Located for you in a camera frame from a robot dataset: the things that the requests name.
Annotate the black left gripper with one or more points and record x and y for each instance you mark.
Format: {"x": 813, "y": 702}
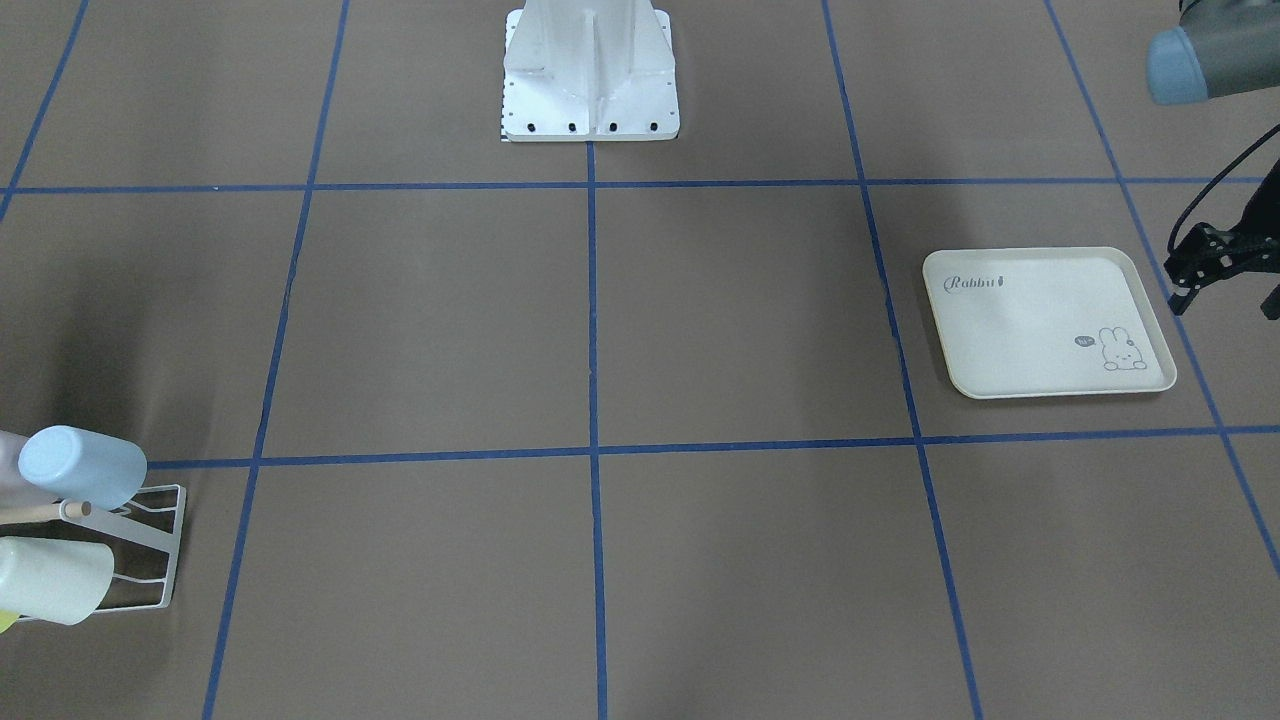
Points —
{"x": 1213, "y": 254}

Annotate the light blue plastic cup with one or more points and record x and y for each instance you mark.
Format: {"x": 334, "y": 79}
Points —
{"x": 81, "y": 465}

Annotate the cream white plastic cup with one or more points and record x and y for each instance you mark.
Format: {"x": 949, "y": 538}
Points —
{"x": 54, "y": 580}

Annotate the pink plastic cup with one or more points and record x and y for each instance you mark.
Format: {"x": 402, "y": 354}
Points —
{"x": 16, "y": 491}

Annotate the yellow plastic cup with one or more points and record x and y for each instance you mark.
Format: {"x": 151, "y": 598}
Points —
{"x": 7, "y": 619}

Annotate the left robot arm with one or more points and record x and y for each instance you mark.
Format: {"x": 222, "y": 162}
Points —
{"x": 1219, "y": 49}

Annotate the wooden rack dowel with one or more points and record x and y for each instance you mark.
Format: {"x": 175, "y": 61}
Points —
{"x": 40, "y": 512}

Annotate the cream plastic tray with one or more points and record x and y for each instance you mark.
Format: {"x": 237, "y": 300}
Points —
{"x": 1049, "y": 322}

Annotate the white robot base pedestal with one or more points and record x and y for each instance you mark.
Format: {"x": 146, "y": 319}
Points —
{"x": 589, "y": 71}

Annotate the white wire cup rack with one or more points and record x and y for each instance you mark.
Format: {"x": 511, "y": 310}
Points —
{"x": 145, "y": 536}

